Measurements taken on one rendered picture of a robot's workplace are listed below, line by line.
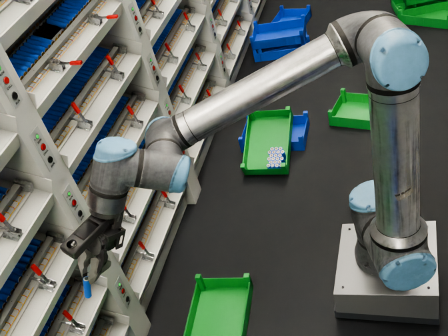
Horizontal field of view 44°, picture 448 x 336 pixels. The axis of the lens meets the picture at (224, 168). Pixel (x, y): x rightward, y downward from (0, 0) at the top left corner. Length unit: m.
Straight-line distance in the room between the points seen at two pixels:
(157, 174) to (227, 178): 1.27
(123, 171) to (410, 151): 0.65
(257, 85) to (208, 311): 0.97
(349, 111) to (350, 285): 1.15
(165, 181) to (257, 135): 1.35
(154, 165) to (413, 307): 0.94
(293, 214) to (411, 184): 0.94
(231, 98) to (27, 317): 0.75
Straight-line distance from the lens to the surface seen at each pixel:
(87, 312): 1.76
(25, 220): 1.49
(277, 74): 1.34
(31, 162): 1.49
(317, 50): 1.34
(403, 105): 1.28
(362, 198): 1.69
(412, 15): 3.51
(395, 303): 1.81
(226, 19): 3.06
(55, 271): 1.61
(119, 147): 1.26
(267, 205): 2.34
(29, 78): 1.57
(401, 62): 1.22
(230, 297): 2.06
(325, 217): 2.24
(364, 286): 1.82
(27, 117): 1.47
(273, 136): 2.56
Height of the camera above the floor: 1.61
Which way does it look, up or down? 38 degrees down
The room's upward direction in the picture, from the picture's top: 17 degrees counter-clockwise
